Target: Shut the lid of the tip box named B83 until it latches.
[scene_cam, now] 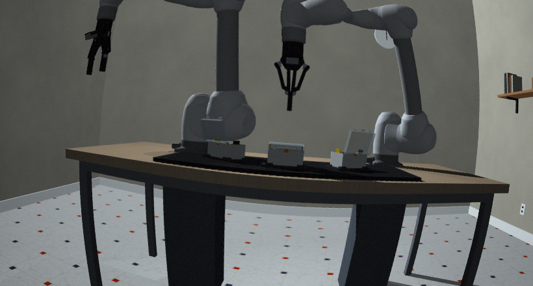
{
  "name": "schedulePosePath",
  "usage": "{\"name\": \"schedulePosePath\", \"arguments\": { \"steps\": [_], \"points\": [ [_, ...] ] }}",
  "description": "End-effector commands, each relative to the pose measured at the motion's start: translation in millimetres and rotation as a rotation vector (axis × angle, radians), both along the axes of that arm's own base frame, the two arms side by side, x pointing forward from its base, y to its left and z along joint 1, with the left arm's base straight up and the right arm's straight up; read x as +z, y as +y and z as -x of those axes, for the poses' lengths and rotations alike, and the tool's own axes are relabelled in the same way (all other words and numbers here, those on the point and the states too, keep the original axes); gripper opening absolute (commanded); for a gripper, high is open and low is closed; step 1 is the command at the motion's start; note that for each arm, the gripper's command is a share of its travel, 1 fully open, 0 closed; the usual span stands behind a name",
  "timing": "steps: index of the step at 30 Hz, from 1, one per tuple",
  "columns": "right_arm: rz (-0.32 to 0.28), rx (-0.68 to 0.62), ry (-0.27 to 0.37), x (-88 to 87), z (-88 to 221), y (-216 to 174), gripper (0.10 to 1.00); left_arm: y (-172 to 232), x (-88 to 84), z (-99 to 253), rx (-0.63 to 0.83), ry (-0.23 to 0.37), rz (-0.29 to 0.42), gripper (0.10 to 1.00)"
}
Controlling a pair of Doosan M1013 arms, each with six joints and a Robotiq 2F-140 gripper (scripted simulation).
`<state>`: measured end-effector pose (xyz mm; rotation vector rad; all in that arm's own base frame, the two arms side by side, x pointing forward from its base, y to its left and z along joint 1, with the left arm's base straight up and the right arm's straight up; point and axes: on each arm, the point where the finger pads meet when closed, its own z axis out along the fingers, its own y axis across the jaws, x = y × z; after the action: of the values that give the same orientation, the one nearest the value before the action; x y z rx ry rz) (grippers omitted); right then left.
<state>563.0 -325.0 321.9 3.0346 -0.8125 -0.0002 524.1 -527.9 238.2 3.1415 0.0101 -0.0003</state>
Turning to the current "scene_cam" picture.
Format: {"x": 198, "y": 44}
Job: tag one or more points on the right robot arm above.
{"x": 228, "y": 101}

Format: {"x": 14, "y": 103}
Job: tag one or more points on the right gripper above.
{"x": 104, "y": 40}

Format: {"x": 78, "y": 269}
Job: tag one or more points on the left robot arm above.
{"x": 414, "y": 134}

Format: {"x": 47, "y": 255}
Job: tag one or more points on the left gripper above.
{"x": 291, "y": 47}

